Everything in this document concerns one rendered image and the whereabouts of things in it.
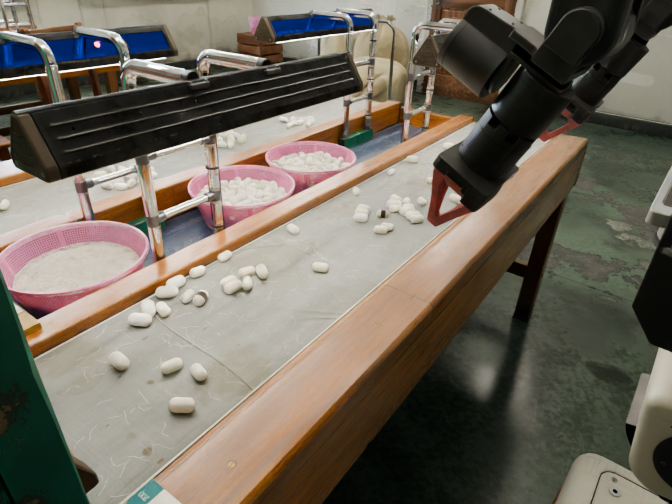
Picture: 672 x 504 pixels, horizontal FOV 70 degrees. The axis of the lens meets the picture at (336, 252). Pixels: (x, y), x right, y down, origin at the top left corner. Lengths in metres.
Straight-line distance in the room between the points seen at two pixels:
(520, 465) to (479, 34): 1.35
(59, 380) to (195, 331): 0.20
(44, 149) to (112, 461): 0.37
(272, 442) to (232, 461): 0.05
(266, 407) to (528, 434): 1.21
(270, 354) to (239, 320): 0.10
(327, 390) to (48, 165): 0.43
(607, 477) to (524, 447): 0.40
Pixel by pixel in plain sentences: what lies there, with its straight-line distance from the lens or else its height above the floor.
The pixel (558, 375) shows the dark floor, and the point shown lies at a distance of 1.99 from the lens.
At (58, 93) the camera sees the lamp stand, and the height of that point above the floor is 1.03.
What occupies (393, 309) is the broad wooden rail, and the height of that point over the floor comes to 0.76.
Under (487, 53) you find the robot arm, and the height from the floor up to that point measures 1.19.
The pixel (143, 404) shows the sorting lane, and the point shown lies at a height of 0.74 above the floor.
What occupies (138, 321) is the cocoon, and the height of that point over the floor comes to 0.76.
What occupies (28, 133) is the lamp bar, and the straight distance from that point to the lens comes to 0.62.
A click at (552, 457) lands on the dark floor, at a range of 1.72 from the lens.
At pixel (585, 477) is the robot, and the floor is 0.28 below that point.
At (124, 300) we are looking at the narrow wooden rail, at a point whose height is 0.76.
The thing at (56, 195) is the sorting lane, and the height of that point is 0.74.
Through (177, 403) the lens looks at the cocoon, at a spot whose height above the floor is 0.76.
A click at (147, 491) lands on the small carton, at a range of 0.59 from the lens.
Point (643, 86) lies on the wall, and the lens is 5.41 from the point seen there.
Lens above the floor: 1.26
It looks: 31 degrees down
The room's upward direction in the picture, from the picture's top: 2 degrees clockwise
